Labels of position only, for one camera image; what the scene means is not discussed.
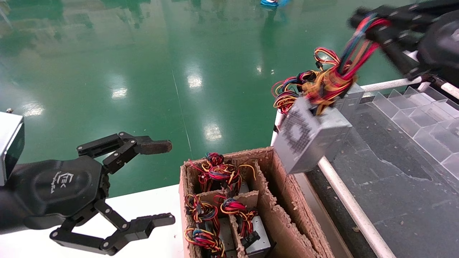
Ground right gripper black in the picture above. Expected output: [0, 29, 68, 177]
[350, 2, 459, 86]

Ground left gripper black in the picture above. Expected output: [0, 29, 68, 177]
[7, 132, 175, 255]

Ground grey power supply coloured wires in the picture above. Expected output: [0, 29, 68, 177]
[188, 152, 256, 196]
[298, 70, 325, 86]
[274, 14, 391, 175]
[185, 193, 220, 233]
[271, 77, 305, 97]
[185, 228, 226, 258]
[273, 91, 305, 116]
[220, 198, 272, 258]
[314, 48, 365, 120]

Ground white cross tube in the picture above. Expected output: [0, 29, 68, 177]
[360, 77, 424, 93]

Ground black tube joint clamp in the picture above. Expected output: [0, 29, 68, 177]
[421, 73, 449, 90]

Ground white tube stub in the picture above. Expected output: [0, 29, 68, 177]
[440, 82, 459, 100]

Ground clear acrylic divider tray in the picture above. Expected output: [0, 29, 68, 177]
[372, 84, 459, 180]

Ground brown cardboard box with dividers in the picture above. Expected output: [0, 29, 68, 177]
[179, 146, 336, 258]

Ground short white upright tube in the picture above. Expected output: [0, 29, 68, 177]
[271, 111, 284, 147]

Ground black conveyor mat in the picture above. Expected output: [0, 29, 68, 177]
[305, 97, 459, 258]

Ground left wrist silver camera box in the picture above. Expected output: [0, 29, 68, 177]
[0, 109, 25, 187]

